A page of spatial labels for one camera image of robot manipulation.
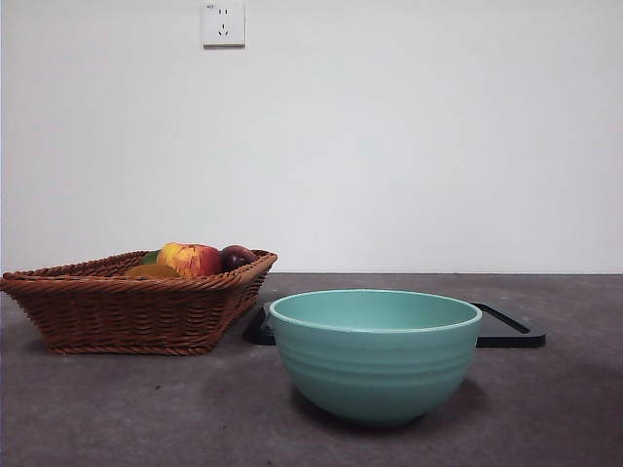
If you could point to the teal ribbed bowl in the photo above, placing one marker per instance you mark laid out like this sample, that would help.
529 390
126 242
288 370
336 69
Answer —
375 374

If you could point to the brown kiwifruit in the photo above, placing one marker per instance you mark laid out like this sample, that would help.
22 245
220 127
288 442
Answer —
151 271

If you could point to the dark red plum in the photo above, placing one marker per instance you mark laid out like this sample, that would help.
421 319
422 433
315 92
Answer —
236 258

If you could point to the red yellow apple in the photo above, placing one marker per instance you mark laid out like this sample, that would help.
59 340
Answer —
192 260

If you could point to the green mango fruit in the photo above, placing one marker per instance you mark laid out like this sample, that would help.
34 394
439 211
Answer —
151 256

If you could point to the brown wicker basket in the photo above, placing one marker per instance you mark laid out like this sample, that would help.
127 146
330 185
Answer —
126 316

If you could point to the dark rectangular tray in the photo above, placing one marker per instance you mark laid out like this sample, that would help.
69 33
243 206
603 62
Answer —
506 335

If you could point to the white wall socket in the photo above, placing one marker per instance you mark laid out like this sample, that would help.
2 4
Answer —
224 24

